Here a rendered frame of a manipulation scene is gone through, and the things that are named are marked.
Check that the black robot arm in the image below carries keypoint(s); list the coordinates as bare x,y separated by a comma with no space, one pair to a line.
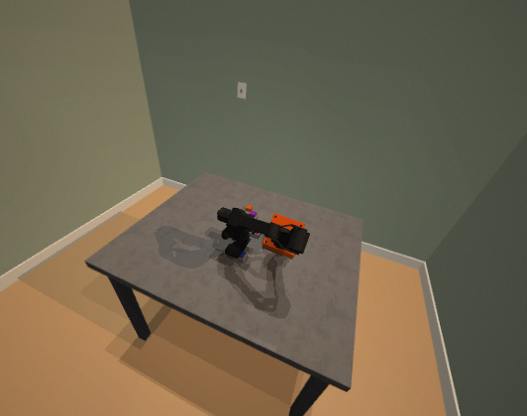
293,241

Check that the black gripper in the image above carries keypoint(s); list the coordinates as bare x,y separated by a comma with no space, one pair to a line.
242,239

